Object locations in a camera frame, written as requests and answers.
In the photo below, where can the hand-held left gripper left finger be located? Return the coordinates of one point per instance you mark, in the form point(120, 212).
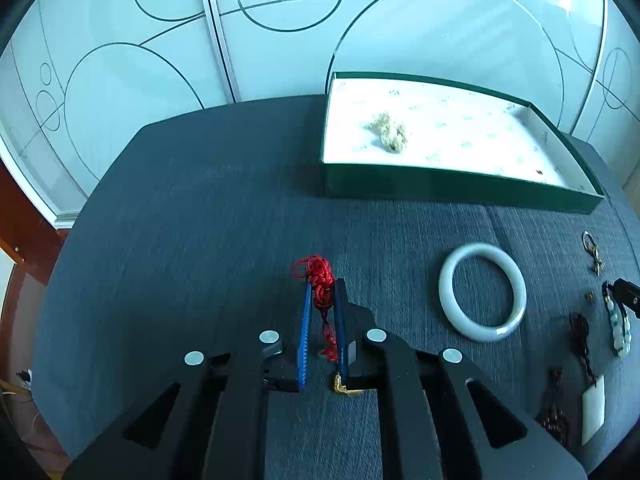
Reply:
point(304, 340)

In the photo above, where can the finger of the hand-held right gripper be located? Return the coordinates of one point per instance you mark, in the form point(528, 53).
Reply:
point(627, 296)

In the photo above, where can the white jade bangle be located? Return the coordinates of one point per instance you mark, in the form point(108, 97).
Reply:
point(445, 290)

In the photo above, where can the green jewelry box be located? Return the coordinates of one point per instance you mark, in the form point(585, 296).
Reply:
point(450, 125)

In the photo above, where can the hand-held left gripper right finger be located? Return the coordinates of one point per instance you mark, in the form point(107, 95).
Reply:
point(341, 330)

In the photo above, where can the white glass sliding wardrobe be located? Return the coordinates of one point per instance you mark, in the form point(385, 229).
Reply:
point(150, 35)

